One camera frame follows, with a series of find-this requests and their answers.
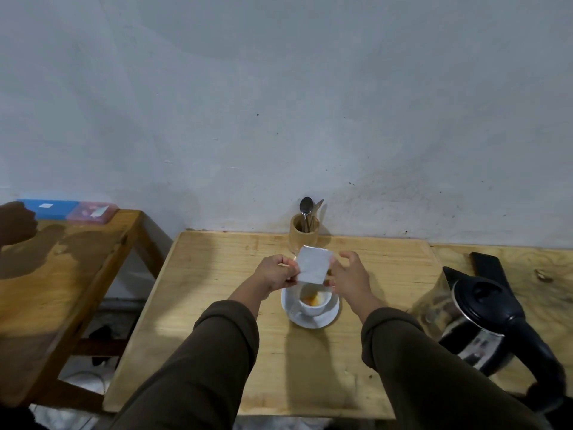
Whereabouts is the person's left hand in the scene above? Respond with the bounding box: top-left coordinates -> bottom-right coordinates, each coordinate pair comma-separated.
252,254 -> 300,297

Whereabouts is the steel black electric kettle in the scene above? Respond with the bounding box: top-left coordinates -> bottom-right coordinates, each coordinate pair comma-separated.
409,266 -> 568,413

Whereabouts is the black phone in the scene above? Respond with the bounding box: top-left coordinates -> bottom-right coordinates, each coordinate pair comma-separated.
470,251 -> 512,288

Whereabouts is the pink plastic box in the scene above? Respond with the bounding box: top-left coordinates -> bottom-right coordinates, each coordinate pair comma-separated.
66,201 -> 120,226

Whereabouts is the white saucer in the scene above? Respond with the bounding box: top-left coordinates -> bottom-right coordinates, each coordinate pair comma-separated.
281,284 -> 341,330

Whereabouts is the person's left forearm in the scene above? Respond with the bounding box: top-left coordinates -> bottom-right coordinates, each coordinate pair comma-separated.
107,281 -> 275,430

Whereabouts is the wooden side table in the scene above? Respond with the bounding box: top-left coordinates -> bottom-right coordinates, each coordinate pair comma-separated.
0,209 -> 174,413

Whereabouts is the person's right hand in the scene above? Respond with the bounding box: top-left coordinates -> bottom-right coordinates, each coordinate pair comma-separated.
324,250 -> 373,310

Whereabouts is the blue plastic box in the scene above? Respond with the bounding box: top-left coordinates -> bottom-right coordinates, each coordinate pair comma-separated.
17,199 -> 82,222

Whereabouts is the bamboo utensil holder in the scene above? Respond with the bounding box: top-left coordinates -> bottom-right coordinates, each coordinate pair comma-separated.
288,213 -> 321,254

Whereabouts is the silver foil sachet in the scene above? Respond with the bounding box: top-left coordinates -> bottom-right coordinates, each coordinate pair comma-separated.
295,245 -> 335,285

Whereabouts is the white cup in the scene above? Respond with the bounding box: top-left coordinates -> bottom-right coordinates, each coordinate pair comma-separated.
296,281 -> 334,318

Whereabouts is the person's right forearm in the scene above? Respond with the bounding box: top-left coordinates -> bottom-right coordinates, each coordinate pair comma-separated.
349,295 -> 554,430

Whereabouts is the black plug adapter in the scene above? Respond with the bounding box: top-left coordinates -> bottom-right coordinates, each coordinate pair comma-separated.
91,324 -> 118,368

